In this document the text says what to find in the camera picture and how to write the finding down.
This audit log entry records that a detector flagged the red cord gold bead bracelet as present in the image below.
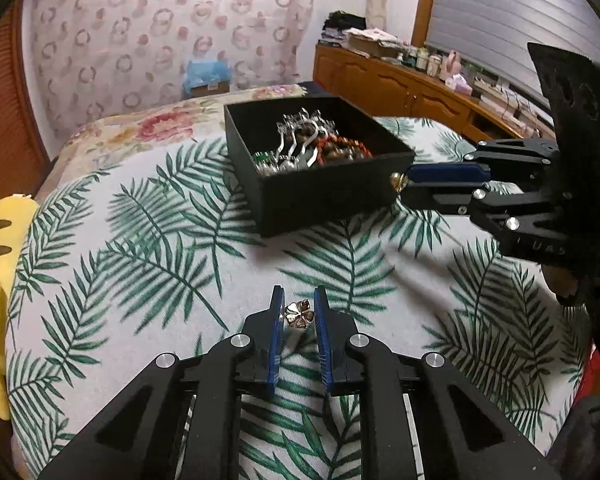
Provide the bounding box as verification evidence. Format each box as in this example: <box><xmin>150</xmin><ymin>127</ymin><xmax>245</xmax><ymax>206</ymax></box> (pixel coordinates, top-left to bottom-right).
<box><xmin>314</xmin><ymin>132</ymin><xmax>374</xmax><ymax>164</ymax></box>

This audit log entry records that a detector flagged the silver hair comb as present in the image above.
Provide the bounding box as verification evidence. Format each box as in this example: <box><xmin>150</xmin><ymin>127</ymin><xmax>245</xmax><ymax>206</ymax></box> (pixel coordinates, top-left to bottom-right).
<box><xmin>274</xmin><ymin>108</ymin><xmax>336</xmax><ymax>171</ymax></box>

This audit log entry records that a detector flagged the flower charm ring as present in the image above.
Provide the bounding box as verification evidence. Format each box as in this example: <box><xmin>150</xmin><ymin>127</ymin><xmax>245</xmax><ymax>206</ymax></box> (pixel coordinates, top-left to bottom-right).
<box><xmin>282</xmin><ymin>298</ymin><xmax>315</xmax><ymax>331</ymax></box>

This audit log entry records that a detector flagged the black square jewelry box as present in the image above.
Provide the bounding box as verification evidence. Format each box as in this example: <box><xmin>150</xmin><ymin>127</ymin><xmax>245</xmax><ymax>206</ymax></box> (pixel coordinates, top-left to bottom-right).
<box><xmin>224</xmin><ymin>94</ymin><xmax>415</xmax><ymax>237</ymax></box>

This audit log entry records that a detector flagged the person's right hand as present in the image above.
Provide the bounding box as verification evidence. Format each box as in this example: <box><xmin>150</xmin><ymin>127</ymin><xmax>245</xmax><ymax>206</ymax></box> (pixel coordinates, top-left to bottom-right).
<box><xmin>542</xmin><ymin>266</ymin><xmax>600</xmax><ymax>307</ymax></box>

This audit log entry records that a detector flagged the wooden side cabinet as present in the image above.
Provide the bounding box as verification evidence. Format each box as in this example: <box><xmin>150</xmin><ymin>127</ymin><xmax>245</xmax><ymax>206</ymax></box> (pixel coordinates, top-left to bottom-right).
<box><xmin>313</xmin><ymin>44</ymin><xmax>524</xmax><ymax>142</ymax></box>

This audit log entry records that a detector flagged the pink tissue box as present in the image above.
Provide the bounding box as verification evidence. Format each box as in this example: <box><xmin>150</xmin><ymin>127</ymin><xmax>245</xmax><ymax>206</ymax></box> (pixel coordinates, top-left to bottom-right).
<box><xmin>444</xmin><ymin>74</ymin><xmax>474</xmax><ymax>96</ymax></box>

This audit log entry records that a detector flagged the stack of folded clothes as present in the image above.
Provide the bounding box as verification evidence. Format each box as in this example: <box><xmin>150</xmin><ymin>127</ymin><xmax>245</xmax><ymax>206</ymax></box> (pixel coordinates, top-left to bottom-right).
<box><xmin>318</xmin><ymin>11</ymin><xmax>366</xmax><ymax>48</ymax></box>

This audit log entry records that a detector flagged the grey window blind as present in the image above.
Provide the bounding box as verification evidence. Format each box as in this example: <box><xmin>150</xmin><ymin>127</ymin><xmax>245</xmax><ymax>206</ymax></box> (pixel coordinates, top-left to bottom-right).
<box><xmin>426</xmin><ymin>0</ymin><xmax>600</xmax><ymax>94</ymax></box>

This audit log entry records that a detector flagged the palm leaf print cloth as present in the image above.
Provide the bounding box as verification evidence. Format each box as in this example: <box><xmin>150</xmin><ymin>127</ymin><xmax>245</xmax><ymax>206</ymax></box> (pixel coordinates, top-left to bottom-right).
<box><xmin>4</xmin><ymin>116</ymin><xmax>594</xmax><ymax>480</ymax></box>

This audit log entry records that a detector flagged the blue bag on box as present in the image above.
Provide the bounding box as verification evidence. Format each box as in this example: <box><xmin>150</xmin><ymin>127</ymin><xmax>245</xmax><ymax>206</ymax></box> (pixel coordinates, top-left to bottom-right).
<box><xmin>183</xmin><ymin>61</ymin><xmax>233</xmax><ymax>98</ymax></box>

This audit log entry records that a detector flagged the brown louvered wardrobe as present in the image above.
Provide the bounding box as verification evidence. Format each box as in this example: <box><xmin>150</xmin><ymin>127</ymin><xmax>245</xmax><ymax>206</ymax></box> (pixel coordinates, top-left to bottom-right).
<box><xmin>0</xmin><ymin>0</ymin><xmax>52</xmax><ymax>198</ymax></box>

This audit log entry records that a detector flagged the circle pattern curtain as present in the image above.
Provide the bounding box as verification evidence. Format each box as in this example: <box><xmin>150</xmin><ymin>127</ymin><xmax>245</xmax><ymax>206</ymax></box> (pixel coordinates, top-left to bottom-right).
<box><xmin>29</xmin><ymin>0</ymin><xmax>314</xmax><ymax>140</ymax></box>

